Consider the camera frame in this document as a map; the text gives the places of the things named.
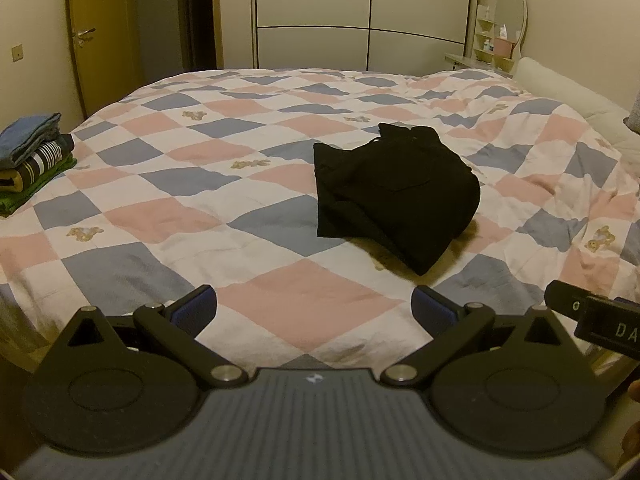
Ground folded green garment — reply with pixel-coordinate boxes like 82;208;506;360
0;157;78;218

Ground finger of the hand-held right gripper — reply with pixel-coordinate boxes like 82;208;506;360
545;280;592;320

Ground folded dark striped garment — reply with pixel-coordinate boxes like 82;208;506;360
0;135;76;193

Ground folded blue jeans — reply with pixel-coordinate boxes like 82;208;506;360
0;112;63;168

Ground white bed sheet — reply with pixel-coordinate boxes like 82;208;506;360
514;56;640;163

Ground oval vanity mirror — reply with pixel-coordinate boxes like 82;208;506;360
492;0;529;58

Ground wooden door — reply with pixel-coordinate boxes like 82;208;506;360
65;0;147;127

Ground cream corner shelf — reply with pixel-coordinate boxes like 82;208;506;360
472;5;497;64

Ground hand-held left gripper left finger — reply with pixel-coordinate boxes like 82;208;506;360
59;284;250;388

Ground black pants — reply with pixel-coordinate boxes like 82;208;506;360
313;122;482;276

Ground cream sliding door wardrobe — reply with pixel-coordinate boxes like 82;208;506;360
250;0;482;72

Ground dressing table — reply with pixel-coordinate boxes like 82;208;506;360
444;52;518;79

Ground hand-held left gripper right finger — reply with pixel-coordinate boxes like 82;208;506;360
381;284;582;388

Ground checkered bear print quilt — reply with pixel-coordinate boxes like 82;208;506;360
0;67;640;376

